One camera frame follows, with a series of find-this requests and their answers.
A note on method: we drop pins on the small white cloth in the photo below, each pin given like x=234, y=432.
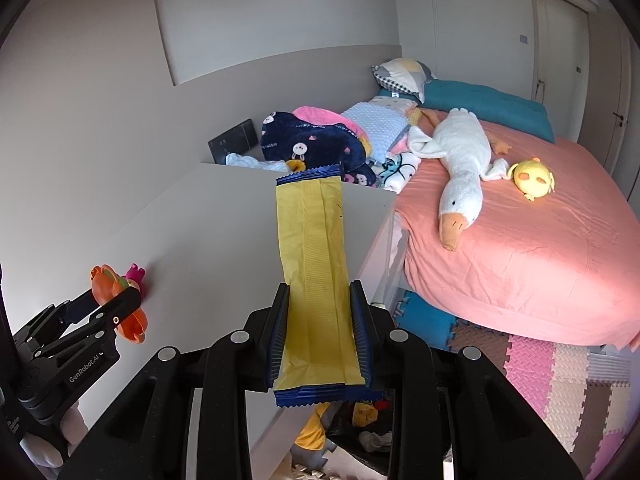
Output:
x=255, y=162

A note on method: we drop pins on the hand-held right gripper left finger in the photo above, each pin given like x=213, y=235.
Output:
x=279, y=330

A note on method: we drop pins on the white room door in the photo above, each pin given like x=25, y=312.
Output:
x=560, y=45

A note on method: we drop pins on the teal quilt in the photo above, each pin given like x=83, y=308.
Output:
x=490, y=105

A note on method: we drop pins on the bed with pink sheet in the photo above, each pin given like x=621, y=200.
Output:
x=540, y=260

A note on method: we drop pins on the person's left hand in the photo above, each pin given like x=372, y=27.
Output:
x=47, y=447

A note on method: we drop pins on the white goose plush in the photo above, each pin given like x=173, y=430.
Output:
x=462, y=160

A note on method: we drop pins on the yellow crumpled packet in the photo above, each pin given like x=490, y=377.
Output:
x=364, y=412

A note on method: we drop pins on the white printed cloth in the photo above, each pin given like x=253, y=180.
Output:
x=400, y=170

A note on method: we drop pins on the yellow wrapper with blue edges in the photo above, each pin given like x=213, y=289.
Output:
x=312, y=260

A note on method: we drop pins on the grey crumpled cloth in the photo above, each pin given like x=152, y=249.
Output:
x=376, y=441

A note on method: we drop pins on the pink cloth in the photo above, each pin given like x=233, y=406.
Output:
x=320, y=116

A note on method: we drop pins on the checked patterned pillow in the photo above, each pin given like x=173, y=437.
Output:
x=402, y=77

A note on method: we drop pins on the yellow chick plush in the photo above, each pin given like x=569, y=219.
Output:
x=532, y=180

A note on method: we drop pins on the yellow patterned bag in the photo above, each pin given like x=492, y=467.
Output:
x=310, y=430

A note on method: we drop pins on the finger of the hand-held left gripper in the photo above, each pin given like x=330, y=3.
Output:
x=75, y=307
x=117, y=310

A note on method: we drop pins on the foam floor mats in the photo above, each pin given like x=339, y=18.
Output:
x=550, y=390

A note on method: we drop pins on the orange plastic toy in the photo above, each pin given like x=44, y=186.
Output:
x=130, y=327

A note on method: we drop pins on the light blue dotted blanket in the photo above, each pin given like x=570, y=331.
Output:
x=380, y=125

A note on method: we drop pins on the black bin bag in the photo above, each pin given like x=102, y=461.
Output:
x=350, y=455

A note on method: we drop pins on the pink bear toy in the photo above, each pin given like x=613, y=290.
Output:
x=136, y=275

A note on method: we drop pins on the dark wall socket panel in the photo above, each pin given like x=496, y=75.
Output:
x=235, y=140

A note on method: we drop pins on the navy printed blanket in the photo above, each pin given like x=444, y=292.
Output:
x=310, y=145

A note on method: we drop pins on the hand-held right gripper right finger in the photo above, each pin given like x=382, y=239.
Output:
x=361, y=330

